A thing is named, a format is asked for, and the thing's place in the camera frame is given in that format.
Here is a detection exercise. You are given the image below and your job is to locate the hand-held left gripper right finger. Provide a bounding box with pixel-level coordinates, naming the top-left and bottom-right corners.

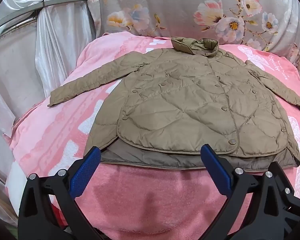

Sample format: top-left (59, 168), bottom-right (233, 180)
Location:
top-left (200, 144), bottom-right (300, 240)

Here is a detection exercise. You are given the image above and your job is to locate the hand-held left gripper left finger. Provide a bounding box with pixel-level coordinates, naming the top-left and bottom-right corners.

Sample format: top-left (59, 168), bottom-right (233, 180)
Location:
top-left (18, 146), bottom-right (102, 240)

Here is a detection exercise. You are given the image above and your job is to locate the tan quilted jacket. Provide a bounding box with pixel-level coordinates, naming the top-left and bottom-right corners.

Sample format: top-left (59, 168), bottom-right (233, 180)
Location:
top-left (47, 37), bottom-right (300, 168)

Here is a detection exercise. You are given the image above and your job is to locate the pink fleece blanket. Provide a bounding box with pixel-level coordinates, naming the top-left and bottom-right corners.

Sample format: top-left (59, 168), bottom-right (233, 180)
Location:
top-left (5, 31), bottom-right (300, 238)

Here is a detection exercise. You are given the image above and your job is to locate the white satin curtain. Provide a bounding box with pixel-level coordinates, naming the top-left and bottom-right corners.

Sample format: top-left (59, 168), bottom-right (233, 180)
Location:
top-left (0, 0), bottom-right (98, 143)

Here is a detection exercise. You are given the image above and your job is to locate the grey floral quilt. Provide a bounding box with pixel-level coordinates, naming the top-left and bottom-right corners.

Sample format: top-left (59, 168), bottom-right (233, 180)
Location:
top-left (86, 0), bottom-right (300, 77)

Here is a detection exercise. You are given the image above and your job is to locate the grey metal curtain rail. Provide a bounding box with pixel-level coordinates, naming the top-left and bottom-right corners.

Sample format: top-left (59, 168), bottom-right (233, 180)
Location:
top-left (0, 0), bottom-right (88, 34)

